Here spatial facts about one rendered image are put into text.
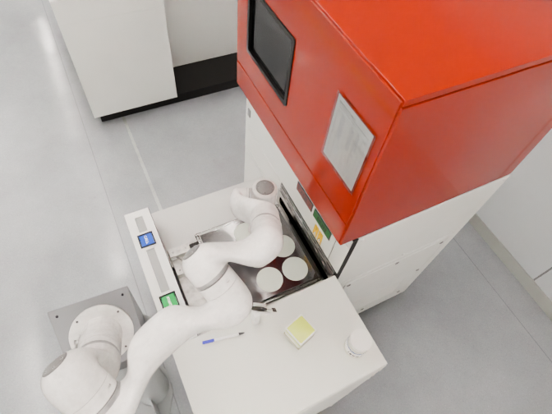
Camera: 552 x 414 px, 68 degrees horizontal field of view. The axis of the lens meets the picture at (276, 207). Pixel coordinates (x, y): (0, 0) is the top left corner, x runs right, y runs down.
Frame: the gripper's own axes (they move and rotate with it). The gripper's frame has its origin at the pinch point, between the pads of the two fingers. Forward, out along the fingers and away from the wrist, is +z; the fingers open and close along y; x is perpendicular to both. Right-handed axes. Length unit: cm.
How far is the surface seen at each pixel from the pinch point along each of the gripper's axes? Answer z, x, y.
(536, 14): -90, 42, -49
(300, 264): 2.0, 19.7, -0.2
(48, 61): 92, -263, -63
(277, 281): 2.0, 16.9, 11.1
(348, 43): -89, 13, -7
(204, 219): 10.0, -25.8, 4.8
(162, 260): -4.1, -19.5, 33.1
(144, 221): -3.6, -36.7, 25.4
